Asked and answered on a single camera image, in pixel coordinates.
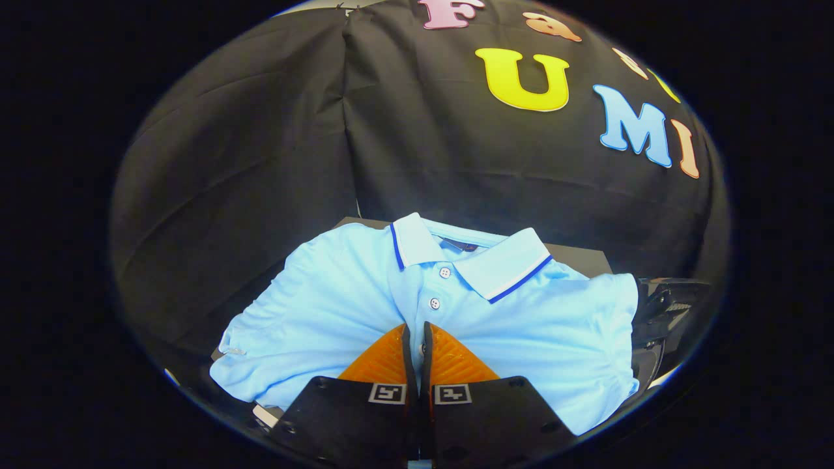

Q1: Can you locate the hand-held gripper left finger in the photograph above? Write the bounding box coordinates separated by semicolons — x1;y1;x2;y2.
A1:
268;324;418;467

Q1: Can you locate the light blue polo shirt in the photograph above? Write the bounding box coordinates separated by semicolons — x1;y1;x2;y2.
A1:
210;212;640;436

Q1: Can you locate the grey cabinet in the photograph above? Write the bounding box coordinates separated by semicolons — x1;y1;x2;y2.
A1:
210;217;614;431

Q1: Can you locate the dark washing machine lid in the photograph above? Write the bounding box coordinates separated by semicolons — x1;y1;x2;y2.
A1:
633;277;715;346

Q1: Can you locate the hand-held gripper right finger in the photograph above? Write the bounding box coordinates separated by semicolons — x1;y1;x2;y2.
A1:
420;321;578;467

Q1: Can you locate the black backdrop cloth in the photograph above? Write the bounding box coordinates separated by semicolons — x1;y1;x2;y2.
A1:
109;0;730;372

